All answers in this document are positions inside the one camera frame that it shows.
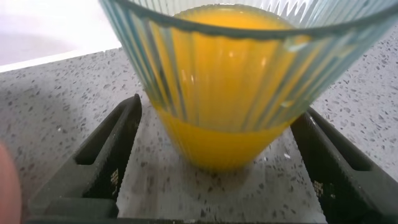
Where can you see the ribbed translucent blue cup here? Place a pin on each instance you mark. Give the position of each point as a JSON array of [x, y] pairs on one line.
[[136, 46]]

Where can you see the pink bowl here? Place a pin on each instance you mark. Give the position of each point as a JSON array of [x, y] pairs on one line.
[[7, 186]]

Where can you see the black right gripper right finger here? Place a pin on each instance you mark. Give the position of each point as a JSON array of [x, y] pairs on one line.
[[348, 180]]

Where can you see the orange juice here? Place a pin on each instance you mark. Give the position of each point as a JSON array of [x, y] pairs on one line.
[[224, 146]]

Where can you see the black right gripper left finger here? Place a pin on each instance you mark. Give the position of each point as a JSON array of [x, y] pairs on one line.
[[96, 174]]

